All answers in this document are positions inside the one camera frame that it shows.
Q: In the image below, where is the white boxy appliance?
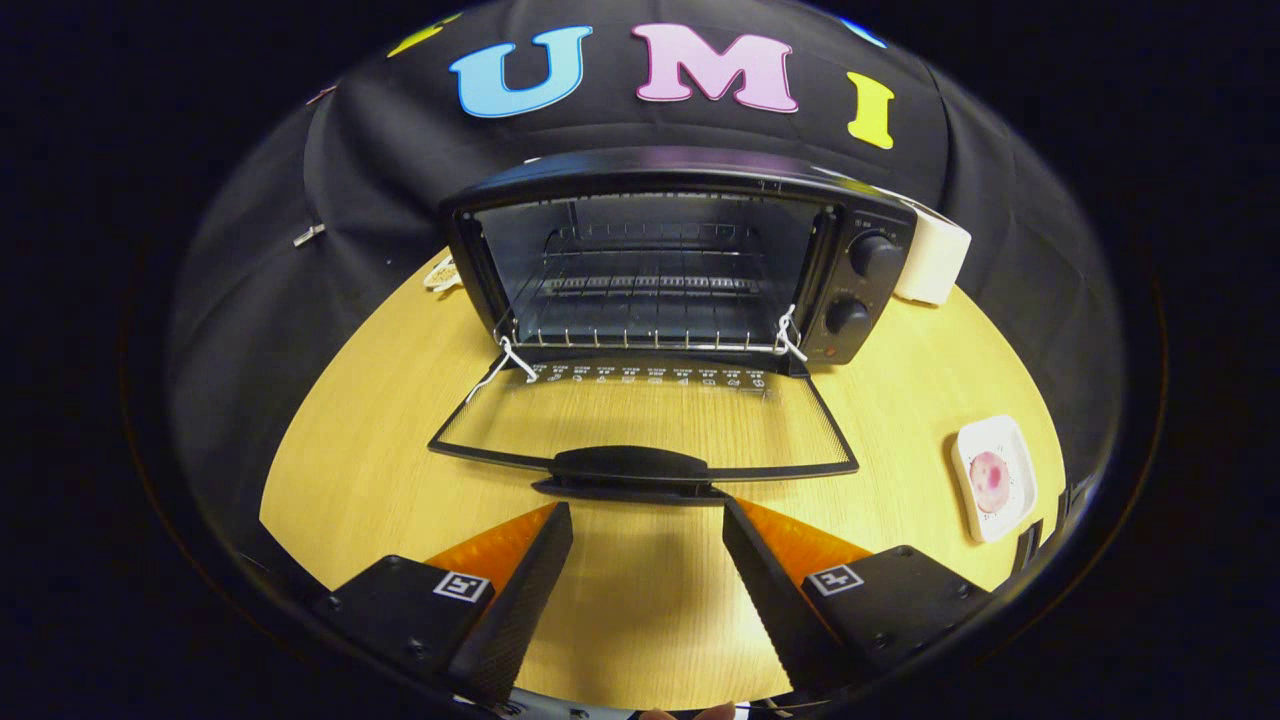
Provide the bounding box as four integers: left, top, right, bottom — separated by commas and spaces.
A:
893, 190, 973, 306

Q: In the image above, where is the black toaster oven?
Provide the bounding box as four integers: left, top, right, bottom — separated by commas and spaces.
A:
427, 147, 919, 506

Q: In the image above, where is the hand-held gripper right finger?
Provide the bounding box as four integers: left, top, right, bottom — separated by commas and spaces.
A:
722, 497, 993, 698

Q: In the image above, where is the white square plate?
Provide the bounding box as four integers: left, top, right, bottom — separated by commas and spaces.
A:
950, 414, 1039, 545

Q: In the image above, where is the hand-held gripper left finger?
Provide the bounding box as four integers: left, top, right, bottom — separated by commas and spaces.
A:
310, 501, 575, 706

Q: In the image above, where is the pink ham slice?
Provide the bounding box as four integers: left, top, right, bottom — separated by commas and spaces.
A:
968, 450, 1013, 515

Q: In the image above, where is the black backdrop cloth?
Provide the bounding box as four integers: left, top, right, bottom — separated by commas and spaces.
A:
165, 0, 1126, 566

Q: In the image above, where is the metal oven rack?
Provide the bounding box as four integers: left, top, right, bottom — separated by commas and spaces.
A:
505, 225, 801, 353

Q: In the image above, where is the white string tie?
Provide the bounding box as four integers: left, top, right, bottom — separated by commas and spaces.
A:
773, 304, 809, 363
465, 335, 539, 403

